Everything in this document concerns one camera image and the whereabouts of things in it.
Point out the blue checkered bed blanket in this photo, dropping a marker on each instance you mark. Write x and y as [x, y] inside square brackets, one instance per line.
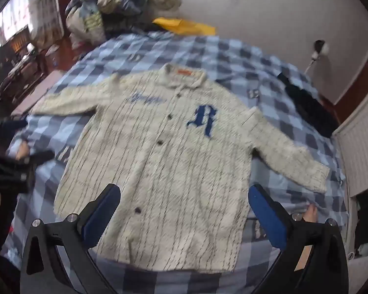
[233, 55]

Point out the person's left hand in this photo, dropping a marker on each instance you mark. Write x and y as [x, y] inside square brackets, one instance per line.
[22, 152]

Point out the cream tweed checked garment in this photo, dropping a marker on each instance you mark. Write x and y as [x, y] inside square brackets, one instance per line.
[159, 165]

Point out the yellow striped bedding bundle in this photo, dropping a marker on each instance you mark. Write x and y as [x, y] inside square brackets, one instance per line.
[86, 24]

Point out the white wall socket plug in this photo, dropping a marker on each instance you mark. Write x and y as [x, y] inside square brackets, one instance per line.
[319, 48]

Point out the patterned curtain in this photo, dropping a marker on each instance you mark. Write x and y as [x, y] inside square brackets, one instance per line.
[46, 12]

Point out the dark hanging garment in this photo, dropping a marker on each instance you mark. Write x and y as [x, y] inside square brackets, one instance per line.
[365, 220]

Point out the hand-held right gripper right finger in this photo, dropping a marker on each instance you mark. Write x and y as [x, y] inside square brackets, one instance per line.
[267, 217]

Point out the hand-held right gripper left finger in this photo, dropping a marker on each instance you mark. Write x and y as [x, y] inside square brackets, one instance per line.
[101, 217]

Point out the dark clothing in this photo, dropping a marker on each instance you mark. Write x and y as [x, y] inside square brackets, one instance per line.
[309, 104]

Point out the cluttered wooden desk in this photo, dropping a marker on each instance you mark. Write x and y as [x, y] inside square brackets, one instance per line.
[18, 67]

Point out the white ribbed radiator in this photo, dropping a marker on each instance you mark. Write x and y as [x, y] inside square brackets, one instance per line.
[362, 153]

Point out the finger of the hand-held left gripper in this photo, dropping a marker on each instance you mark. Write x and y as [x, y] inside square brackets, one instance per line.
[43, 158]

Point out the person's bare leg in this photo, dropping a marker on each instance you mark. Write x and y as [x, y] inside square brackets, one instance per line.
[311, 216]

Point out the yellow cloth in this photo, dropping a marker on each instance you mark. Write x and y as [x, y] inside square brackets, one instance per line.
[187, 26]

